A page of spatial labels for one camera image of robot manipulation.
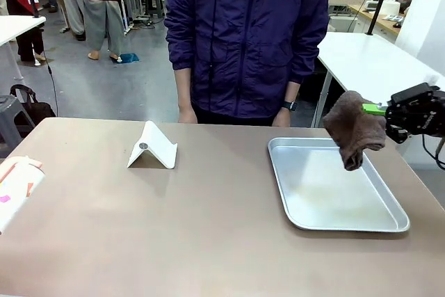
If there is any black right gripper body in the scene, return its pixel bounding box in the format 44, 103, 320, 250
389, 82, 445, 136

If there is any brown cloth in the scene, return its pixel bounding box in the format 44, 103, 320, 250
322, 90, 387, 172

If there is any dark shoulder bag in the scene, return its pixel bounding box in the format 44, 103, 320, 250
9, 83, 57, 128

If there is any person's right forearm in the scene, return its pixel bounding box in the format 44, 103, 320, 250
174, 66, 196, 110

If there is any person's left forearm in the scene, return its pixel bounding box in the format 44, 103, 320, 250
283, 80, 300, 104

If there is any person's left hand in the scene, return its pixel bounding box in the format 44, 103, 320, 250
271, 109, 292, 128

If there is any person's right hand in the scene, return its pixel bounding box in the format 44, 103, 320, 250
177, 104, 200, 125

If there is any wooden workbench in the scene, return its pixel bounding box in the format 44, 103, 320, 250
346, 3, 406, 35

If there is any silver metal tray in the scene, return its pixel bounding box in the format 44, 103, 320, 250
267, 136, 410, 232

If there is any person in purple jacket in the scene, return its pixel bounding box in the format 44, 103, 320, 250
162, 0, 331, 127

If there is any white folded roller stand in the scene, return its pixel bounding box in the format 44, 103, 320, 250
127, 120, 179, 170

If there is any blue sheet on floor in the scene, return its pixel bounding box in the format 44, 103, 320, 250
119, 52, 143, 65

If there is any bystander with dark red apron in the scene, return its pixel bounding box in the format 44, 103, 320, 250
81, 0, 127, 63

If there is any grey plastic stool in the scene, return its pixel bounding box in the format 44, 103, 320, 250
0, 95, 36, 145

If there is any small white table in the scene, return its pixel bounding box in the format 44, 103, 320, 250
0, 15, 47, 81

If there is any bystander in white shirt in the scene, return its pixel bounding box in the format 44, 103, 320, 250
0, 0, 48, 63

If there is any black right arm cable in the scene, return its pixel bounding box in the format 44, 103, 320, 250
421, 132, 445, 170

